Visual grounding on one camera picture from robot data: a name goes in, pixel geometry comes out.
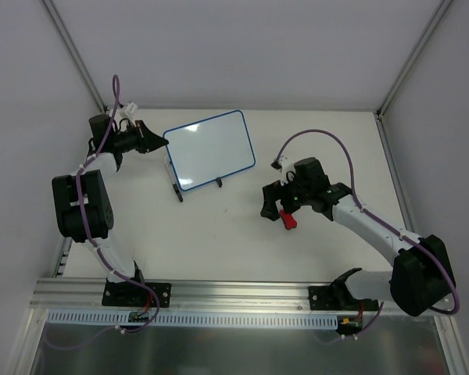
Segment red whiteboard eraser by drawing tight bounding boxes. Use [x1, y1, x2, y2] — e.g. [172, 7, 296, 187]
[279, 209, 297, 230]

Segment blue framed whiteboard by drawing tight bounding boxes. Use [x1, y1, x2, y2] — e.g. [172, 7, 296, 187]
[163, 109, 256, 191]

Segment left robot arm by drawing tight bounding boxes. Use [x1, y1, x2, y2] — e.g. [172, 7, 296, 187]
[52, 114, 169, 305]

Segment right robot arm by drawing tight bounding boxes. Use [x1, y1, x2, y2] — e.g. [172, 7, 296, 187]
[260, 157, 456, 316]

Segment left black board foot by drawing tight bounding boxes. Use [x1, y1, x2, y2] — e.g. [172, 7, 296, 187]
[172, 184, 184, 202]

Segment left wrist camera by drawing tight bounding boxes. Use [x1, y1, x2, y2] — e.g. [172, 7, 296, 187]
[120, 102, 138, 122]

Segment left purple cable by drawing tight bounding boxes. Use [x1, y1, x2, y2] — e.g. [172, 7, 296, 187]
[42, 74, 159, 351]

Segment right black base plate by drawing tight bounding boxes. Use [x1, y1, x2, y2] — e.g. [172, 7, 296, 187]
[308, 280, 380, 312]

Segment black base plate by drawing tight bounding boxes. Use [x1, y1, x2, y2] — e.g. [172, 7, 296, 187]
[308, 280, 380, 312]
[102, 281, 172, 308]

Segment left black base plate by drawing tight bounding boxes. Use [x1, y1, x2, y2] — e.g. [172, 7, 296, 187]
[102, 281, 172, 308]

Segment left aluminium frame post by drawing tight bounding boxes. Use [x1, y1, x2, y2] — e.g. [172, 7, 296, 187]
[39, 0, 108, 113]

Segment aluminium frame post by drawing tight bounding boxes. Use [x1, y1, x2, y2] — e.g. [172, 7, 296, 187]
[39, 0, 108, 113]
[376, 0, 454, 120]

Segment white slotted cable duct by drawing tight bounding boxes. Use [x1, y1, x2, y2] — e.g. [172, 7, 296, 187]
[46, 309, 338, 330]

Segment aluminium mounting rail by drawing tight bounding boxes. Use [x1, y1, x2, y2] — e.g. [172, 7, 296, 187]
[29, 277, 381, 316]

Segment right aluminium frame post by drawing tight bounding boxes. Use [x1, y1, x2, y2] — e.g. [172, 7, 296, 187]
[376, 0, 454, 120]

